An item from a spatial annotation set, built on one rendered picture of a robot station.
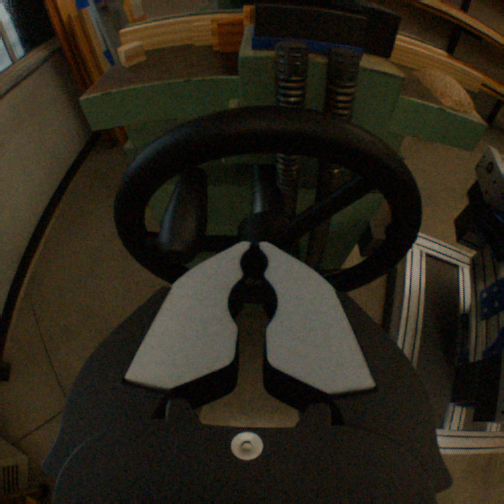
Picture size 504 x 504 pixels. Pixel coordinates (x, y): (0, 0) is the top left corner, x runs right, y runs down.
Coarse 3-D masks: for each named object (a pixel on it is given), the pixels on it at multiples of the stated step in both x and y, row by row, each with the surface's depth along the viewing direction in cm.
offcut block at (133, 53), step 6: (132, 42) 30; (138, 42) 29; (120, 48) 29; (126, 48) 28; (132, 48) 28; (138, 48) 29; (120, 54) 29; (126, 54) 29; (132, 54) 29; (138, 54) 30; (144, 54) 31; (120, 60) 31; (126, 60) 29; (132, 60) 30; (138, 60) 31; (126, 66) 30
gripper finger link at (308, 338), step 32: (256, 256) 12; (288, 256) 11; (288, 288) 9; (320, 288) 9; (288, 320) 7; (320, 320) 7; (288, 352) 6; (320, 352) 6; (352, 352) 6; (288, 384) 6; (320, 384) 6; (352, 384) 5
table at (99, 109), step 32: (160, 64) 30; (192, 64) 29; (224, 64) 28; (96, 96) 26; (128, 96) 27; (160, 96) 28; (192, 96) 28; (224, 96) 28; (416, 96) 26; (96, 128) 31; (416, 128) 29; (448, 128) 27; (480, 128) 25; (224, 160) 26; (256, 160) 26
